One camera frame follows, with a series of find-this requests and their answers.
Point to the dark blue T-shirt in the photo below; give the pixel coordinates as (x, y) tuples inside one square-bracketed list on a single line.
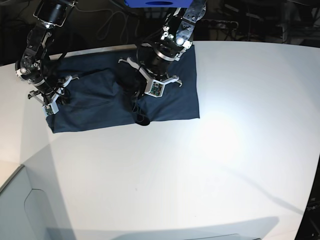
[(98, 101)]

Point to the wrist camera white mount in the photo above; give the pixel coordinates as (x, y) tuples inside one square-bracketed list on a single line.
[(53, 97), (154, 87)]

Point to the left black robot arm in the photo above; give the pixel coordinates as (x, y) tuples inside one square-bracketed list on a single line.
[(178, 28)]

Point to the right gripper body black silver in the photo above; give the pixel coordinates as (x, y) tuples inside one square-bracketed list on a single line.
[(41, 74)]

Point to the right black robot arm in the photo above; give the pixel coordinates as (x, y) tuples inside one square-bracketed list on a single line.
[(50, 15)]

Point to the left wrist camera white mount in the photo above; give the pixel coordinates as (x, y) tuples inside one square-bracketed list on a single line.
[(154, 87)]

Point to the power strip with red switch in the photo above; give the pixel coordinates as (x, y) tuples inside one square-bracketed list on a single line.
[(219, 24)]

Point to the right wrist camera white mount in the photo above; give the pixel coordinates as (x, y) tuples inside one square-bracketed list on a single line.
[(53, 97)]

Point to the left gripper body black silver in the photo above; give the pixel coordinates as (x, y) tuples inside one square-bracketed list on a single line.
[(157, 57)]

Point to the blue box on stand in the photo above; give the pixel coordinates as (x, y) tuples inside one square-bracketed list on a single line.
[(158, 3)]

